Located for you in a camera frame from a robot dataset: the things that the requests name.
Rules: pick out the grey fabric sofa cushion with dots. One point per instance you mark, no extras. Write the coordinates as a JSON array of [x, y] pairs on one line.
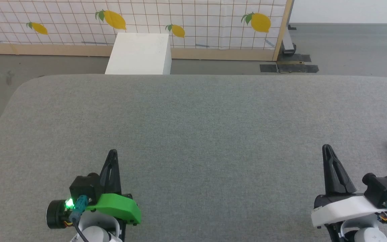
[[213, 134]]

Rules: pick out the lemon print grid screen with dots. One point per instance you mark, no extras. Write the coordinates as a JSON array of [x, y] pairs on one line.
[[197, 16]]

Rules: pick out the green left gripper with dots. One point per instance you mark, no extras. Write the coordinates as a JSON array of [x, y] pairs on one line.
[[119, 206]]

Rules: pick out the grey metal screen foot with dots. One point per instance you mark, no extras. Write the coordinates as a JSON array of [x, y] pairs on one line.
[[288, 45]]

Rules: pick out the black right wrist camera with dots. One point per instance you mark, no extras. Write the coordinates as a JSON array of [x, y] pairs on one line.
[[383, 190]]

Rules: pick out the lemon-print grid partition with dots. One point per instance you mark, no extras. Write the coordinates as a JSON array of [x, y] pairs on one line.
[[213, 54]]

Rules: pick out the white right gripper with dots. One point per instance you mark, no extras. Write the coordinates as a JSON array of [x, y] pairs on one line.
[[341, 206]]

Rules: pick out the white rectangular box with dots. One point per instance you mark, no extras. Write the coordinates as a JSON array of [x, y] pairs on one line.
[[139, 53]]

